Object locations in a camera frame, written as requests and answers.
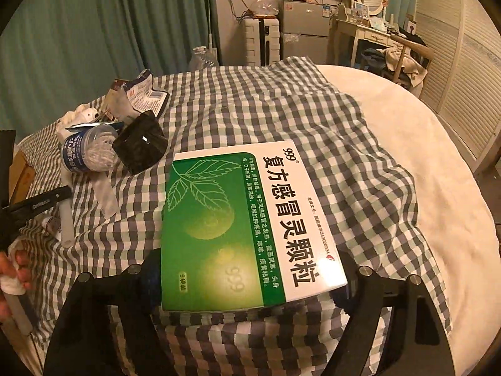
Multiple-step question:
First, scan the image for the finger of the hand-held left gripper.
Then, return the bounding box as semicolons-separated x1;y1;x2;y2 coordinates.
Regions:
0;186;73;222

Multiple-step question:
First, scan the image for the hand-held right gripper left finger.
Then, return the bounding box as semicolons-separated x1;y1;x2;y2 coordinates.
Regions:
45;251;173;376

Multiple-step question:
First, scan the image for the clear plastic bag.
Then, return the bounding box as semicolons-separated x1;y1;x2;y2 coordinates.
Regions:
254;0;283;17

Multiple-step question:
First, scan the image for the white blue snack bag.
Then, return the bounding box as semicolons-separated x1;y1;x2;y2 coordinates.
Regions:
105;69;170;121

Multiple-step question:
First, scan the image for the clear plastic tube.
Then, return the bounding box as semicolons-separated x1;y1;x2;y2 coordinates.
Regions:
88;170;119;217

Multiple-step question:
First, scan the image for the white plush toy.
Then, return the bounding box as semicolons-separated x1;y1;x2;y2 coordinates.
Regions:
58;104;103;134

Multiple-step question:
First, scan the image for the white louvred wardrobe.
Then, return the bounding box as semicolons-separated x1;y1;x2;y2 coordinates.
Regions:
414;0;501;175

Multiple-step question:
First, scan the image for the green white medicine box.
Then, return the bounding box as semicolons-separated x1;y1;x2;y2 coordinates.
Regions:
160;139;349;314

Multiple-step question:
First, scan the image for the cardboard box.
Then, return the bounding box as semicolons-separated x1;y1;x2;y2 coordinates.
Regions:
8;149;37;205

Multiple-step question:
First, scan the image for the clear plastic bottle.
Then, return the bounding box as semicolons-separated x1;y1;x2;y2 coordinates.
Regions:
189;46;218;72

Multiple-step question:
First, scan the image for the small grey fridge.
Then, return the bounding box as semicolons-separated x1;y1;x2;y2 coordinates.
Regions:
279;0;334;70

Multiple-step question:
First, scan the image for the wooden chair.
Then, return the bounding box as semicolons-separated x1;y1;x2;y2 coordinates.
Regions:
384;34;432;87

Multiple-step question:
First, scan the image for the checked cloth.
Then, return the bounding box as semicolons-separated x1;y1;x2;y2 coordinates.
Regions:
18;57;451;376

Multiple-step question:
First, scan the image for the teal curtain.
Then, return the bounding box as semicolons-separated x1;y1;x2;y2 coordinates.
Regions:
0;0;217;136

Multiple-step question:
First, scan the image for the grey white tube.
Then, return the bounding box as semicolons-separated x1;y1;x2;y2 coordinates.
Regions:
5;293;34;337

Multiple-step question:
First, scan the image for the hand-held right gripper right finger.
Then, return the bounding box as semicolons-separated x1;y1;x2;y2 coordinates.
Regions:
343;267;451;376

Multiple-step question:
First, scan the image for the clear container with blue label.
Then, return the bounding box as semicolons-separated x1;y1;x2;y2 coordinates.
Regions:
60;123;126;175

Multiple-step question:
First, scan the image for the white dressing table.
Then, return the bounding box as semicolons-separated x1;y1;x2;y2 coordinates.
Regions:
334;7;405;72

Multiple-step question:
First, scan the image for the person's left hand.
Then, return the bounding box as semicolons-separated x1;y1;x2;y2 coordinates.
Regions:
0;239;31;322

